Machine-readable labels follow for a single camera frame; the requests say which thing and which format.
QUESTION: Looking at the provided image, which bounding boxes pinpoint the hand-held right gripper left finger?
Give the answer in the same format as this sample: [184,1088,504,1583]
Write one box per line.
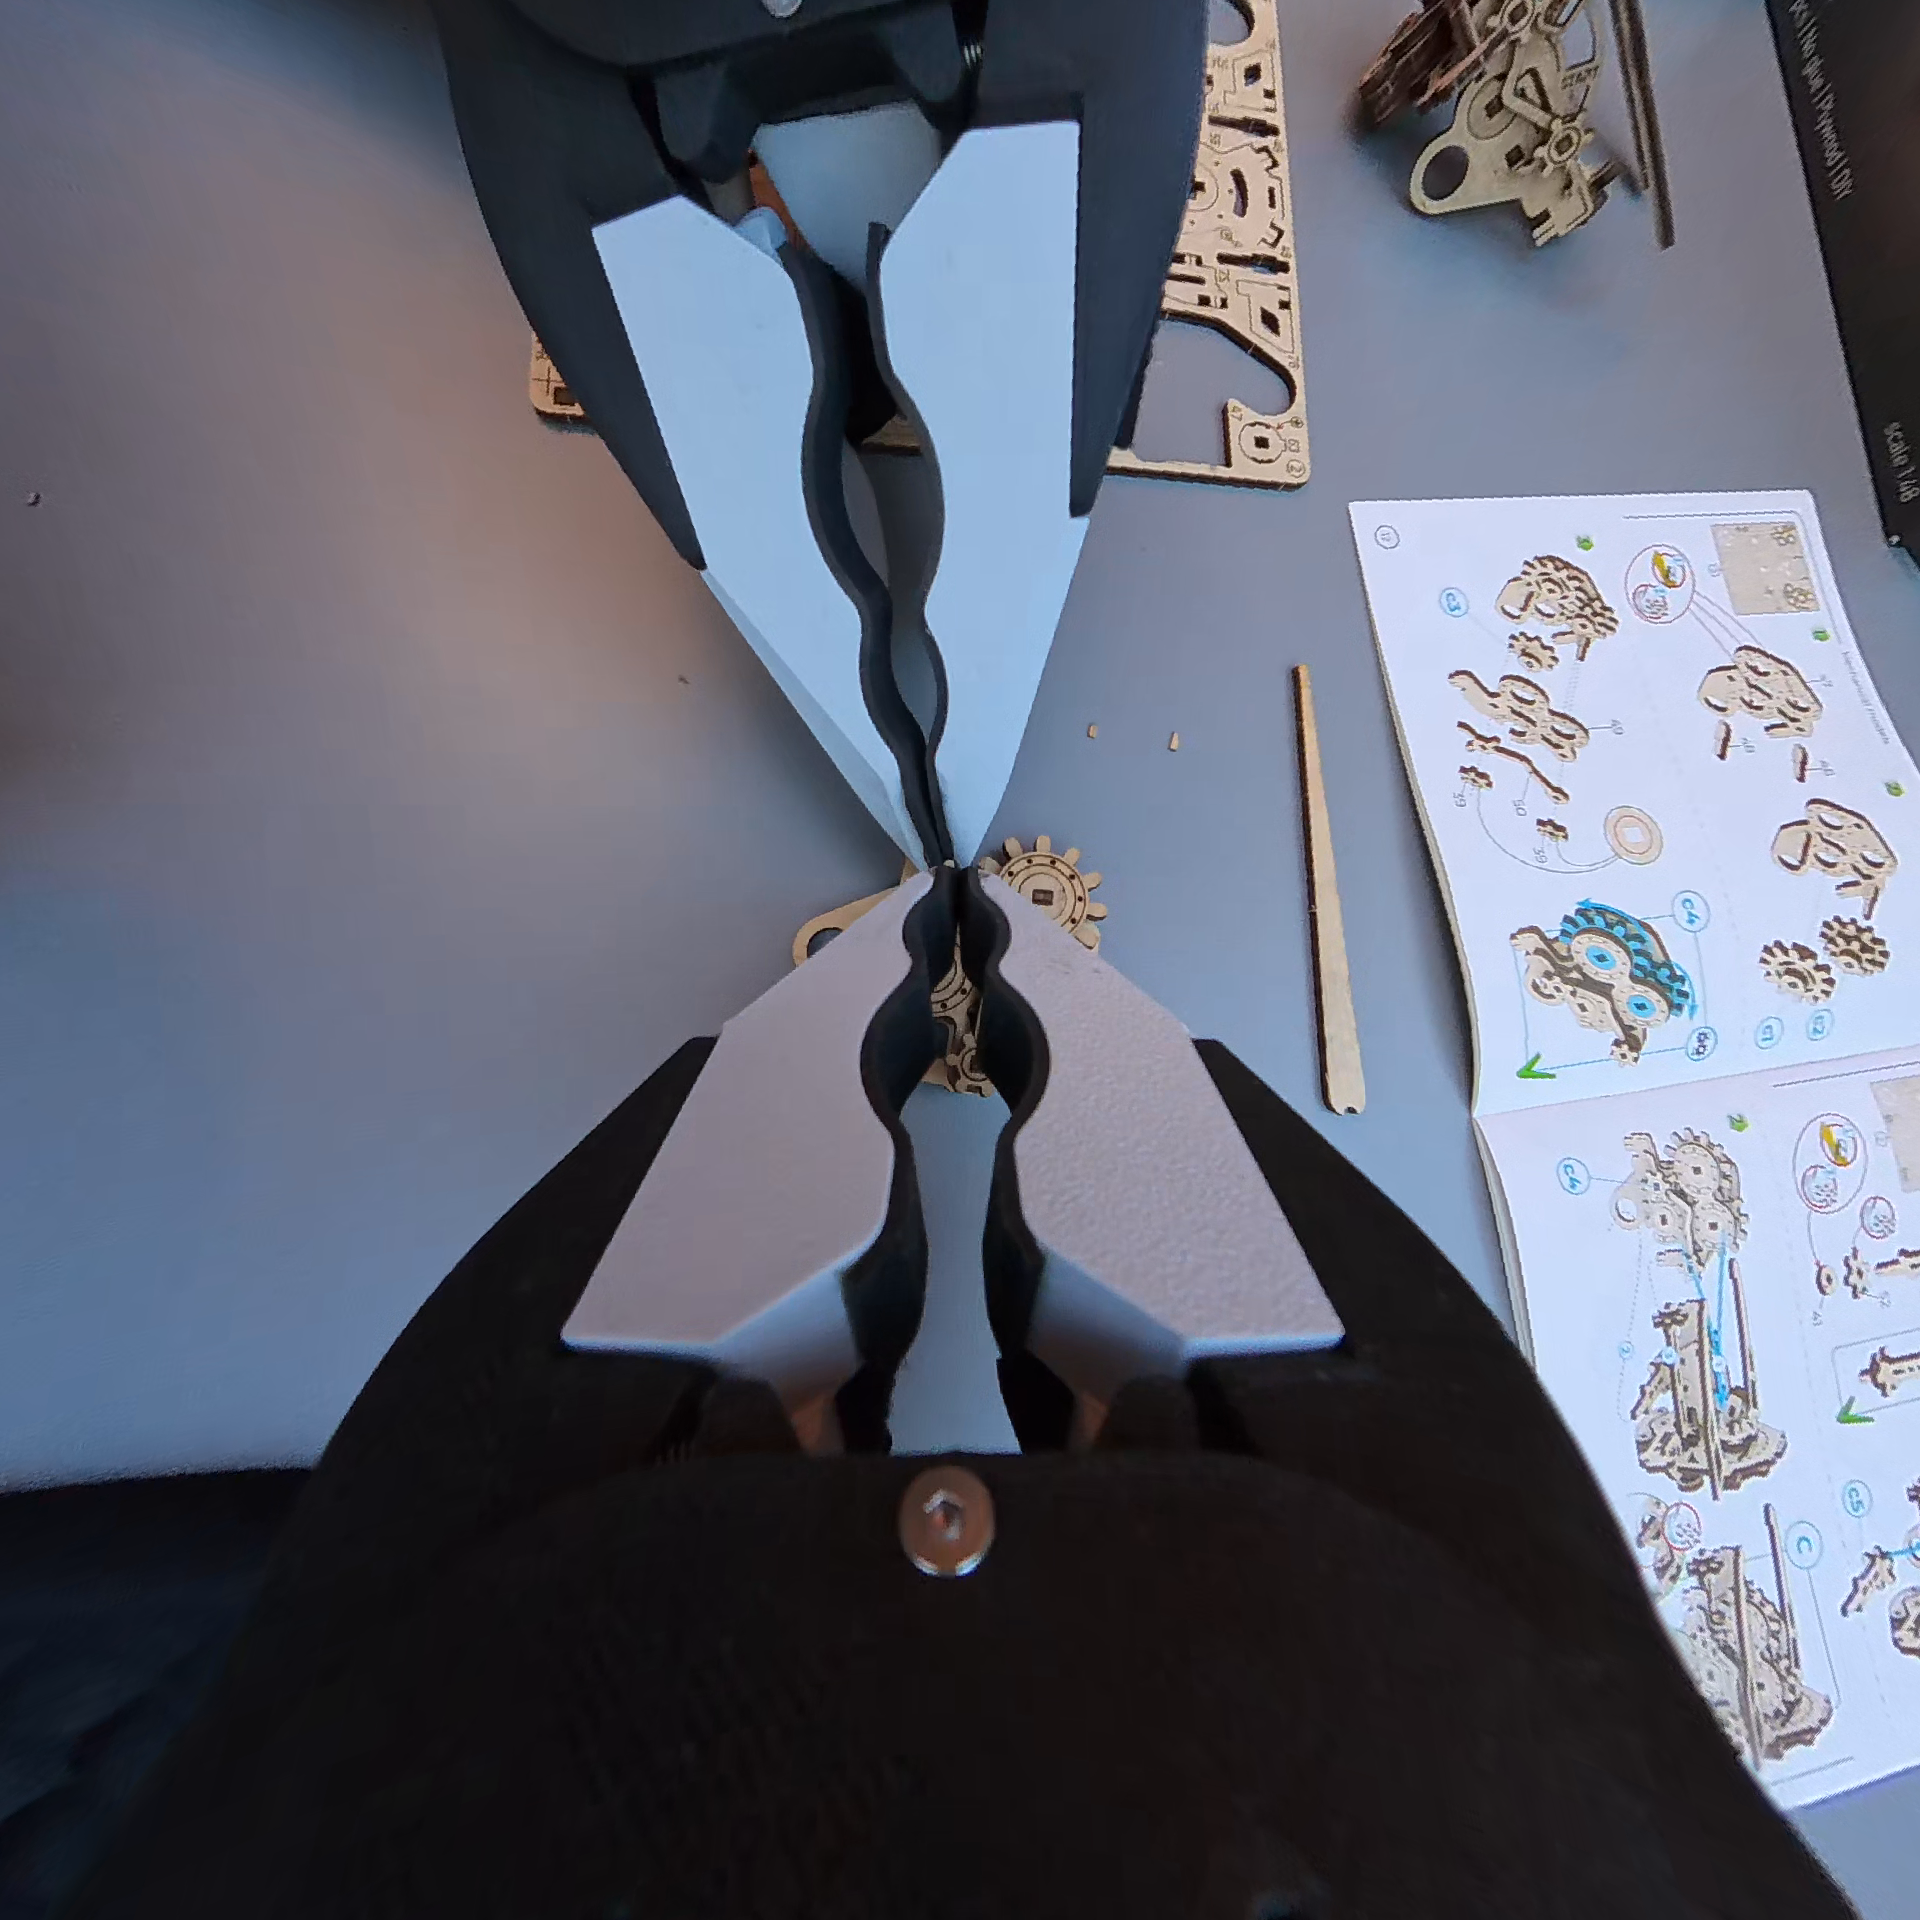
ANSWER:
[560,867,963,1457]

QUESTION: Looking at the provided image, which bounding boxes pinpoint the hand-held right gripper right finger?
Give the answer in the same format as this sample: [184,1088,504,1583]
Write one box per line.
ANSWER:
[957,867,1345,1457]

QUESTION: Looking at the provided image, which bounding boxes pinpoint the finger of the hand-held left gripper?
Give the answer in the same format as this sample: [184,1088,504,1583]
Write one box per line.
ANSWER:
[865,119,1087,869]
[590,183,950,869]

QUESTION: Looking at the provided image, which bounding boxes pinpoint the wooden gear assembly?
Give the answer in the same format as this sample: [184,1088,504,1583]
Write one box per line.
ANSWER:
[791,837,1112,1098]

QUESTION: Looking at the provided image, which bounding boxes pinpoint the punched wooden parts sheet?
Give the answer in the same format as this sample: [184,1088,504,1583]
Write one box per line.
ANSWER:
[527,0,1312,489]

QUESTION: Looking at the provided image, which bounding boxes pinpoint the tapered wooden stick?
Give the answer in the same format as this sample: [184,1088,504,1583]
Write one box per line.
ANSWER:
[1289,663,1368,1115]

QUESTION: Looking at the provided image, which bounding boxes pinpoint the partly built wooden model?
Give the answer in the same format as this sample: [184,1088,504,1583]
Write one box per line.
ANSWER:
[1357,0,1678,250]

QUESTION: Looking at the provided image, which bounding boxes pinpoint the assembly instruction booklet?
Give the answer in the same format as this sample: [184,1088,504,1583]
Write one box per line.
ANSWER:
[1345,487,1920,1809]

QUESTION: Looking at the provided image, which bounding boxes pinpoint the black model kit box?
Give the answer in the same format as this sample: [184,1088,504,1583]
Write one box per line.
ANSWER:
[1766,0,1920,549]

